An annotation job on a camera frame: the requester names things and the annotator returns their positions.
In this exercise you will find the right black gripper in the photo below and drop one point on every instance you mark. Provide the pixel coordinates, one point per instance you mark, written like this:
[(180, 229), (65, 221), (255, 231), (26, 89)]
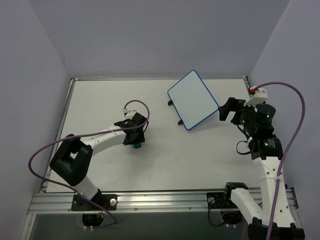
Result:
[(231, 110)]

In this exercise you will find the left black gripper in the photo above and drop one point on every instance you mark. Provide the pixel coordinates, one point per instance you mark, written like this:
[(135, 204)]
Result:
[(138, 135)]

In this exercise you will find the blue whiteboard eraser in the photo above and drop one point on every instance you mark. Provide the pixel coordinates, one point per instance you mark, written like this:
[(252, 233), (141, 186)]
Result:
[(137, 145)]

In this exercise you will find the blue framed whiteboard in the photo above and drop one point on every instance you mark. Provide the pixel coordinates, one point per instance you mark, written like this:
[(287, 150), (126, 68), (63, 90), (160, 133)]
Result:
[(192, 100)]

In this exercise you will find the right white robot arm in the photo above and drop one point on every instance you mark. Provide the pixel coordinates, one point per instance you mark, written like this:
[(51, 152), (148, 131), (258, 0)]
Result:
[(273, 220)]

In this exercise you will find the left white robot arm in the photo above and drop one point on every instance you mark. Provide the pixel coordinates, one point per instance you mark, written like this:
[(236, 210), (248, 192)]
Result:
[(72, 159)]

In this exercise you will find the left black whiteboard foot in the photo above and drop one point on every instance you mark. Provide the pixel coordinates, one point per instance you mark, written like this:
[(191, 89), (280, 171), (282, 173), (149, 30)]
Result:
[(180, 122)]

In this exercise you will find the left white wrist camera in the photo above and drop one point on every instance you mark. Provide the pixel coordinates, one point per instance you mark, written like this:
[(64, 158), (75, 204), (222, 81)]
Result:
[(128, 114)]

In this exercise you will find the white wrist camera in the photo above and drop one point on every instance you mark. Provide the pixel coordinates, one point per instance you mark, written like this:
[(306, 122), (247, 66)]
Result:
[(258, 96), (128, 114)]

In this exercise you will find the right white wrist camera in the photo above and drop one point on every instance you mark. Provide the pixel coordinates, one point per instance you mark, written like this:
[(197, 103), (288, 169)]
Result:
[(258, 96)]

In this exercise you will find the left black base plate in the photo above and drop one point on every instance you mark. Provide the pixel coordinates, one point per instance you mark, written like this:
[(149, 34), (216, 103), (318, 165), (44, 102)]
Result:
[(107, 201)]

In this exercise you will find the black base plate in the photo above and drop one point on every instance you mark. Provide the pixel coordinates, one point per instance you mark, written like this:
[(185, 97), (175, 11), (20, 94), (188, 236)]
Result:
[(217, 200), (107, 201)]

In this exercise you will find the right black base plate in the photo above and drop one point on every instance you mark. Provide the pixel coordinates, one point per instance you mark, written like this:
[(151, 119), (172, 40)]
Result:
[(217, 200)]

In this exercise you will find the aluminium table edge frame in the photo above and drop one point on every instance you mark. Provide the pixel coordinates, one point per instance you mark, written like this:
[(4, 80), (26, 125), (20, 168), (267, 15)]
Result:
[(61, 124)]

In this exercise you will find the aluminium front rail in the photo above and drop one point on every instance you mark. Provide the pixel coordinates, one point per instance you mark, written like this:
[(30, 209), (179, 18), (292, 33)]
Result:
[(127, 202)]

